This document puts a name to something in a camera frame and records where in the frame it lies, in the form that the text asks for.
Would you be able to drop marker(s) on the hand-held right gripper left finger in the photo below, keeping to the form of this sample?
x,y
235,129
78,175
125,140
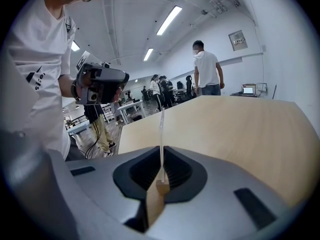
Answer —
x,y
100,191

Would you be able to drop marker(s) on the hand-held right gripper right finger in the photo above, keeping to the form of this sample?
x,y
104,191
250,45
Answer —
x,y
215,204

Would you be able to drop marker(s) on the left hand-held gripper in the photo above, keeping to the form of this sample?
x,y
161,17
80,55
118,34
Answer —
x,y
86,66

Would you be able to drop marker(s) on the wooden card holder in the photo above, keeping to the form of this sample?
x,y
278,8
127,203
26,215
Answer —
x,y
155,204

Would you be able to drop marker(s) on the person's left forearm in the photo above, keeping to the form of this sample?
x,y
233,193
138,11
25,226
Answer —
x,y
66,86

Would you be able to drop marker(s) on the person's left hand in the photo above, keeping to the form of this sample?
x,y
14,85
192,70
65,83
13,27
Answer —
x,y
117,94

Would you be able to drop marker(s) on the white table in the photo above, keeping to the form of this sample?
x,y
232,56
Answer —
x,y
131,106

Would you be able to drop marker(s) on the dark wristband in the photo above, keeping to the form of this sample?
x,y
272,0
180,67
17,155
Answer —
x,y
75,91

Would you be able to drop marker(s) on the long ceiling light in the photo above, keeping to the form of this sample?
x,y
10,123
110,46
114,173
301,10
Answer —
x,y
169,20
148,54
75,46

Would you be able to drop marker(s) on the person's white t-shirt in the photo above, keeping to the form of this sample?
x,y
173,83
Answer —
x,y
37,66

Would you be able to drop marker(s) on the open laptop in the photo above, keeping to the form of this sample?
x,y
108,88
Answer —
x,y
248,90

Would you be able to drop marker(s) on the grey wall panel box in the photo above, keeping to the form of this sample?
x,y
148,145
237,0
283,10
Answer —
x,y
237,40

